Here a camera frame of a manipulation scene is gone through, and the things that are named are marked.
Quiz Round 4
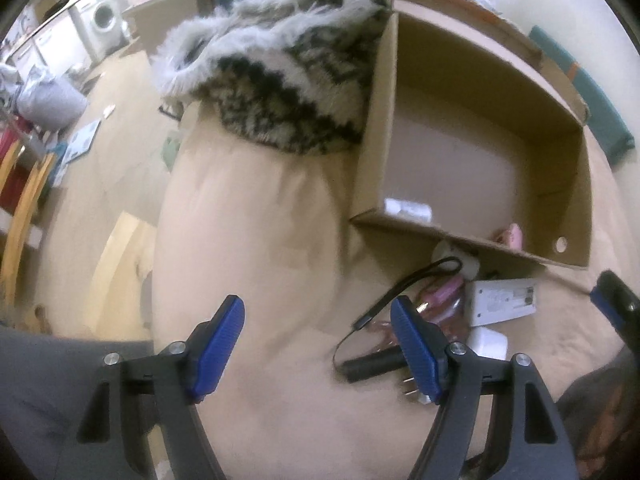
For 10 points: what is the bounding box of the white pill bottle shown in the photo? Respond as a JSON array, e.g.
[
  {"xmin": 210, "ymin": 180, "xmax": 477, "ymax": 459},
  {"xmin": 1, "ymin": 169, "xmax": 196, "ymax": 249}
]
[{"xmin": 384, "ymin": 197, "xmax": 433, "ymax": 223}]

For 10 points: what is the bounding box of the green cushion with orange stripe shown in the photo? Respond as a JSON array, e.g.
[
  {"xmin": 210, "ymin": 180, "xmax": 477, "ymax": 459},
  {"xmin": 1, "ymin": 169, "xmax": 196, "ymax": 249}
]
[{"xmin": 529, "ymin": 25, "xmax": 636, "ymax": 167}]

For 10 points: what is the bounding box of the yellow wooden chair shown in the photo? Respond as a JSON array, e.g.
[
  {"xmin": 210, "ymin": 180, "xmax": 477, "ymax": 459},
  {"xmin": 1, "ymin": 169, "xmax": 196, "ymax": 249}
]
[{"xmin": 1, "ymin": 152, "xmax": 56, "ymax": 308}]

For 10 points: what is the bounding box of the black white furry blanket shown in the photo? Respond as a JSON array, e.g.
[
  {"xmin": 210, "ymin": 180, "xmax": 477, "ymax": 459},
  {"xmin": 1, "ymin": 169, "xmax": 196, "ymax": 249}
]
[{"xmin": 152, "ymin": 0, "xmax": 390, "ymax": 155}]

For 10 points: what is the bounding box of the brown cardboard box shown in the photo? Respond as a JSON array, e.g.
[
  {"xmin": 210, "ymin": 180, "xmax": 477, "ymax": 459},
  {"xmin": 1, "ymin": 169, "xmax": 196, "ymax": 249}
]
[{"xmin": 350, "ymin": 0, "xmax": 592, "ymax": 268}]

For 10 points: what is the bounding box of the pink translucent scraping comb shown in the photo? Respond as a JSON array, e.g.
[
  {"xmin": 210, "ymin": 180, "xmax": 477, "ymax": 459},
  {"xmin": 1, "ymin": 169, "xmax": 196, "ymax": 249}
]
[{"xmin": 366, "ymin": 281, "xmax": 469, "ymax": 352}]

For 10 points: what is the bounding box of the white washing machine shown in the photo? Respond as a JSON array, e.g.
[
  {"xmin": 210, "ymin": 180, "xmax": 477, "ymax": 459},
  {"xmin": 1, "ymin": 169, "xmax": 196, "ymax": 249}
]
[{"xmin": 68, "ymin": 0, "xmax": 129, "ymax": 65}]

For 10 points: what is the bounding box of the black cylindrical device with strap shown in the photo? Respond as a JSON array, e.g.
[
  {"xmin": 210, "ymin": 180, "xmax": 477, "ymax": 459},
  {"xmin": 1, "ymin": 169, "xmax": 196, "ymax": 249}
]
[{"xmin": 332, "ymin": 257, "xmax": 463, "ymax": 384}]

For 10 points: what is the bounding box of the grey stuffed bag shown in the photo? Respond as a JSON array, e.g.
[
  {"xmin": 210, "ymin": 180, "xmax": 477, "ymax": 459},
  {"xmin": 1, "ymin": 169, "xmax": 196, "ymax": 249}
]
[{"xmin": 16, "ymin": 65, "xmax": 88, "ymax": 131}]

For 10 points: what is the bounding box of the white wall charger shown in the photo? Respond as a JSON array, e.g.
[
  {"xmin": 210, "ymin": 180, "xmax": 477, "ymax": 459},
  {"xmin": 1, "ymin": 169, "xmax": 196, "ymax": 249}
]
[{"xmin": 402, "ymin": 327, "xmax": 508, "ymax": 405}]

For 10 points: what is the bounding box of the pink oval object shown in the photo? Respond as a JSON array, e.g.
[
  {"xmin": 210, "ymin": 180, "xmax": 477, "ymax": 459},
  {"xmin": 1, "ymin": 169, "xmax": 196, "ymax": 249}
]
[{"xmin": 494, "ymin": 223, "xmax": 524, "ymax": 250}]

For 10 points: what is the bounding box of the pink gold-tipped tube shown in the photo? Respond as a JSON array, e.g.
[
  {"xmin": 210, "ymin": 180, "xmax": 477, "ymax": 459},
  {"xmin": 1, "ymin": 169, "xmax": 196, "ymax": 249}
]
[{"xmin": 416, "ymin": 274, "xmax": 464, "ymax": 313}]

